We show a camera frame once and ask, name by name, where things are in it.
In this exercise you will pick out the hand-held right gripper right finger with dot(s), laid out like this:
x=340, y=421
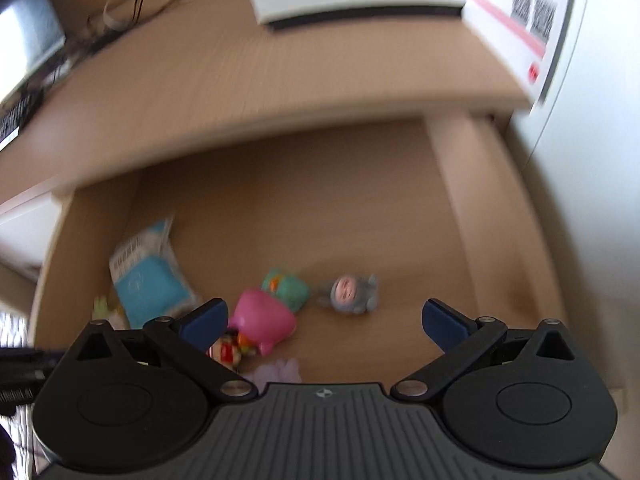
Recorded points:
x=442, y=325

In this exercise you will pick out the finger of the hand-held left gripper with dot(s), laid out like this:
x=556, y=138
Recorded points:
x=25, y=360

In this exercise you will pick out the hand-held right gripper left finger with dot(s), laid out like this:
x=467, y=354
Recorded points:
x=202, y=322

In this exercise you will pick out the orange and red toy figure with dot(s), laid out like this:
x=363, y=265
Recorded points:
x=227, y=350

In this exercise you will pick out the pink toy figure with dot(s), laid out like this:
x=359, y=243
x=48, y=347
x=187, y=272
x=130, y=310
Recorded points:
x=260, y=317

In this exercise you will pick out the blue wet wipes packet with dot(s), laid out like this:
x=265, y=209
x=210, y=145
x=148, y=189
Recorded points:
x=150, y=280

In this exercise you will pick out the purple-haired doll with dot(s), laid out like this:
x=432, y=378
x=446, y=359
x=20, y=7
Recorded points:
x=275, y=371

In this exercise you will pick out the teal toy figure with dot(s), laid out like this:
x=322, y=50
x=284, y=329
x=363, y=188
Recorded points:
x=290, y=292

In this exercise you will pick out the green plush doll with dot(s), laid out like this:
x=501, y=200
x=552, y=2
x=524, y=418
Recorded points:
x=101, y=305

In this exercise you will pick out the grey doll figure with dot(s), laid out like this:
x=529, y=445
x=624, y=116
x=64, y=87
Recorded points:
x=345, y=292

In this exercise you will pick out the wooden drawer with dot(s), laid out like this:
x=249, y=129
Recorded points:
x=300, y=200

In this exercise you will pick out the black keyboard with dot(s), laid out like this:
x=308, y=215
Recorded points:
x=15, y=117

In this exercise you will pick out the computer monitor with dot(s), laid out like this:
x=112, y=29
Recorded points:
x=25, y=35

